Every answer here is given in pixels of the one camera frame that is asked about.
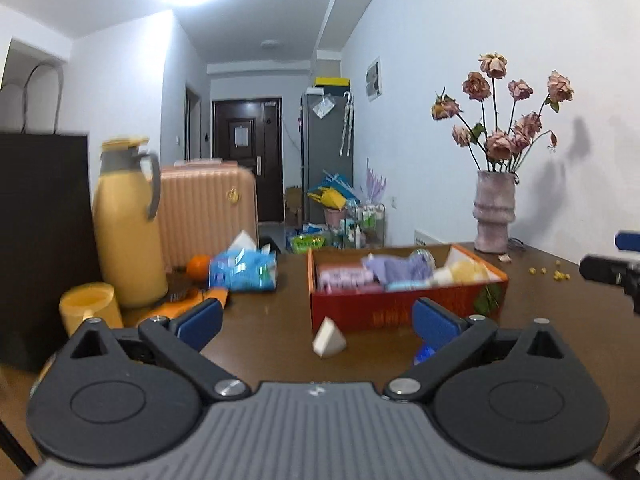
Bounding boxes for blue handkerchief tissue pack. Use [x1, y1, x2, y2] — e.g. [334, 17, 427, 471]
[413, 344, 435, 365]

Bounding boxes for blue plush toy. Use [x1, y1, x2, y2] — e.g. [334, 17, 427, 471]
[385, 280, 432, 292]

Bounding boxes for lavender cloth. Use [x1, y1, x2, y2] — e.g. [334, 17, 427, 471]
[361, 254, 435, 286]

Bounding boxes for yellow white plush toy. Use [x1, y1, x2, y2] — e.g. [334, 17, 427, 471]
[428, 260, 490, 287]

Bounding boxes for purple fluffy headband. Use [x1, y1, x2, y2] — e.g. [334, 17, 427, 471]
[318, 266, 376, 292]

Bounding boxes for white triangular sponge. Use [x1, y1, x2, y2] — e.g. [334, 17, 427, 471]
[312, 318, 347, 359]

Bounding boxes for orange fruit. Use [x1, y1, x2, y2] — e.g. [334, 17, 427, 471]
[186, 255, 212, 282]

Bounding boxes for yellow petals on table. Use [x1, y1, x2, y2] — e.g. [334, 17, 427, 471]
[528, 260, 572, 282]

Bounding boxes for red cardboard box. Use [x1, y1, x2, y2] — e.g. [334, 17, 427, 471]
[307, 244, 509, 333]

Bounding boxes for yellow thermos jug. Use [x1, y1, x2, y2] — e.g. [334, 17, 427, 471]
[92, 136, 168, 309]

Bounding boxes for yellow mug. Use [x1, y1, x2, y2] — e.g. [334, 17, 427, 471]
[58, 283, 124, 336]

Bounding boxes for metal trolley rack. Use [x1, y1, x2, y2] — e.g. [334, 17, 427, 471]
[344, 203, 386, 248]

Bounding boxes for pink ribbed suitcase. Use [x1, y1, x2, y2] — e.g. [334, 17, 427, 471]
[157, 162, 258, 269]

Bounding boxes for pink ceramic vase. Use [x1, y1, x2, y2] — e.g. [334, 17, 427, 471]
[473, 171, 515, 255]

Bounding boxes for dried pink rose bouquet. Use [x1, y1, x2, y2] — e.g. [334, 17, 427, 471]
[431, 52, 575, 177]

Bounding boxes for yellow toy on pile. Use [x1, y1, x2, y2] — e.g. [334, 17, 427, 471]
[307, 188, 347, 210]

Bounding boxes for black paper bag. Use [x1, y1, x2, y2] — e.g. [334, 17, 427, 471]
[1, 127, 102, 372]

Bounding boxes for dark brown door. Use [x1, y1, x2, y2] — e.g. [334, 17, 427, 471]
[212, 98, 284, 223]

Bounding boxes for grey refrigerator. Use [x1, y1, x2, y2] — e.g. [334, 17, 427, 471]
[300, 93, 354, 223]

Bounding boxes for yellow box on refrigerator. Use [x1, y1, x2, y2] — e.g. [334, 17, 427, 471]
[314, 77, 350, 87]

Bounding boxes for orange strap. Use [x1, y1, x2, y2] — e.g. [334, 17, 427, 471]
[134, 285, 231, 328]

